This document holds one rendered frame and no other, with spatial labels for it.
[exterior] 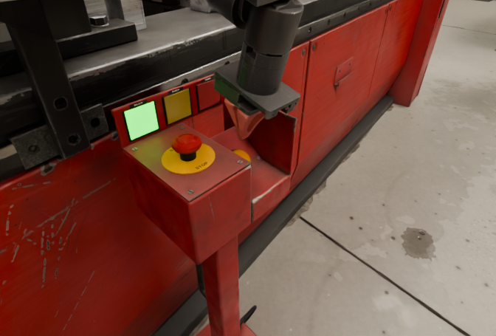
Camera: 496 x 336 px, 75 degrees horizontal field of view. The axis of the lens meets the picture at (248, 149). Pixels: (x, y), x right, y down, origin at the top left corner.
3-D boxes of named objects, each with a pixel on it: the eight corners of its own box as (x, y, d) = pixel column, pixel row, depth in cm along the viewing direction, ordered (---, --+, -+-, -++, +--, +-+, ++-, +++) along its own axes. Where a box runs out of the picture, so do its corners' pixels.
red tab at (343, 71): (338, 86, 120) (341, 68, 116) (333, 85, 121) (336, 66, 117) (353, 74, 130) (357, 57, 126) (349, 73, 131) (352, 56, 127)
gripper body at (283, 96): (245, 69, 47) (256, 19, 42) (297, 106, 43) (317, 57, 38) (211, 80, 43) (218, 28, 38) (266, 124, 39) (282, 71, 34)
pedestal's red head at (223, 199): (198, 266, 43) (182, 159, 33) (136, 207, 52) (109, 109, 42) (289, 194, 55) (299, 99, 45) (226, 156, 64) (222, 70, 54)
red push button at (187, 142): (186, 173, 42) (182, 151, 40) (168, 161, 44) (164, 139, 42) (209, 160, 44) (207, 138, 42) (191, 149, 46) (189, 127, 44)
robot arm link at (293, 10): (279, 4, 31) (317, 0, 34) (237, -23, 34) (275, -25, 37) (262, 67, 36) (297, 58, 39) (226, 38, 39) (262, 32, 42)
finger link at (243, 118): (238, 112, 53) (249, 61, 46) (269, 138, 50) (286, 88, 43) (205, 127, 49) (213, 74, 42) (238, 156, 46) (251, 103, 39)
